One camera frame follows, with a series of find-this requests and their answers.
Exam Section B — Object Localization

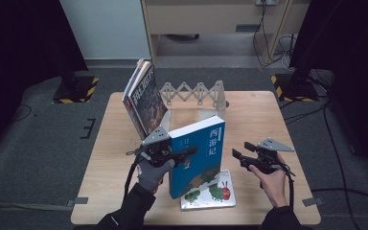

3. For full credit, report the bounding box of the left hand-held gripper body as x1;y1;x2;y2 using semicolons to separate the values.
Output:
137;125;177;169

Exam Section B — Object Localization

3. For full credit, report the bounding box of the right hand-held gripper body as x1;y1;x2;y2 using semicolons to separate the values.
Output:
240;137;295;175

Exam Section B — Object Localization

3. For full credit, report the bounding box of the thick blue book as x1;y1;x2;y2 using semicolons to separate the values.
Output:
167;115;226;200

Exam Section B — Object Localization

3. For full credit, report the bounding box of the dark lava cover magazine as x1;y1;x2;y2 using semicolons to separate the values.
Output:
127;63;171;142

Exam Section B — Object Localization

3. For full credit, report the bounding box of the white caterpillar picture book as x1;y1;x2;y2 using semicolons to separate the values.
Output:
180;169;238;211

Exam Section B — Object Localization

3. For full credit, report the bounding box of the grey metal expandable book rack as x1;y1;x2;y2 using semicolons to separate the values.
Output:
157;80;230;133

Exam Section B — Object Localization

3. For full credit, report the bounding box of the person's left hand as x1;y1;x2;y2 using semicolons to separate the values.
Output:
137;158;176;195

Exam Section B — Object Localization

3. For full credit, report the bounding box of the person's right hand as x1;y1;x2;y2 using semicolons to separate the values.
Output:
248;154;290;209

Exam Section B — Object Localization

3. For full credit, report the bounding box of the grey tape piece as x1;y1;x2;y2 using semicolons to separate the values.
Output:
302;196;324;207
66;196;89;208

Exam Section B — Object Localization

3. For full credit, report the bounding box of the black stand with striped base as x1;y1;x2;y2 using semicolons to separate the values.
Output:
270;68;320;104
52;63;101;104

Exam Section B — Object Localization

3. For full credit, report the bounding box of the white cabinet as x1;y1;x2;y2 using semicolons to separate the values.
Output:
59;0;151;60

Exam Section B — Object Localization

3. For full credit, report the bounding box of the light wooden desk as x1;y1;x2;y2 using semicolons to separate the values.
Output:
140;0;311;66

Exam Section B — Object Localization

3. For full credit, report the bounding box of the grey floor tape strip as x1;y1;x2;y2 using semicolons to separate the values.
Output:
0;202;73;212

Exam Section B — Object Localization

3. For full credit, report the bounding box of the right hand-held gripper black cable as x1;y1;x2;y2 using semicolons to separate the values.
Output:
280;163;297;209

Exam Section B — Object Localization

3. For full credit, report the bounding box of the hand-held gripper black cable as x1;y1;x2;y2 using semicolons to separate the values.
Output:
280;163;297;209
124;148;146;196

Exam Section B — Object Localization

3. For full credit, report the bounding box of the left hand-held gripper black cable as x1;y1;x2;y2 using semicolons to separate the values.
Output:
124;148;146;196

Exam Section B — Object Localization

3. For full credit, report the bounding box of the black floor cable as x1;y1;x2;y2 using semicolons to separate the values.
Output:
322;104;357;230
7;103;34;125
281;99;330;127

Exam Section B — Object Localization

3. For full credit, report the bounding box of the black power cable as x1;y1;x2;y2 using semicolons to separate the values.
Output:
252;3;286;69

